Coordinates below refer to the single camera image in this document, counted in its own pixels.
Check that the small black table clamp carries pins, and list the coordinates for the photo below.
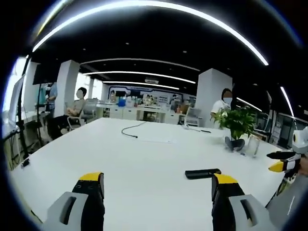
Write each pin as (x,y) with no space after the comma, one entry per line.
(25,163)

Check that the black wall screen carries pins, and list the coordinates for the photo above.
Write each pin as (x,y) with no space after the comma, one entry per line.
(45,73)

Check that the grey office chair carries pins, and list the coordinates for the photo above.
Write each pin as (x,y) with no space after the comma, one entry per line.
(79,118)
(194,117)

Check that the long ceiling light strip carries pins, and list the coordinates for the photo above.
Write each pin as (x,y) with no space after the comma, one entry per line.
(149,6)

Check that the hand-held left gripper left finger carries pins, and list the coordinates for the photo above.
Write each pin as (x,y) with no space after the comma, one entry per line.
(92,199)

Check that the green potted plant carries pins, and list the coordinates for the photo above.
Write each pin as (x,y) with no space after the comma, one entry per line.
(237,122)

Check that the black pen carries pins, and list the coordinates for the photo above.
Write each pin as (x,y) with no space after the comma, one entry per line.
(206,131)

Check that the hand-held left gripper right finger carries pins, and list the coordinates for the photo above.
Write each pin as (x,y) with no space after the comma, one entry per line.
(222,199)

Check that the ceiling air conditioner unit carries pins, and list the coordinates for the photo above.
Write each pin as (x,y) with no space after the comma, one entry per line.
(151,80)

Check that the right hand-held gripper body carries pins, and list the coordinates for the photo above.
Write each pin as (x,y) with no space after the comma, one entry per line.
(300,140)

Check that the black remote control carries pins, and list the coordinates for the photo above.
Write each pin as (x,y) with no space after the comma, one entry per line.
(202,173)

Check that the row of white cabinets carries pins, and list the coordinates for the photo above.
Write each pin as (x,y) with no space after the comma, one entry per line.
(134,113)

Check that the black tripod stand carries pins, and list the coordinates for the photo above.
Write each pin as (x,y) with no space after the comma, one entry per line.
(21,115)

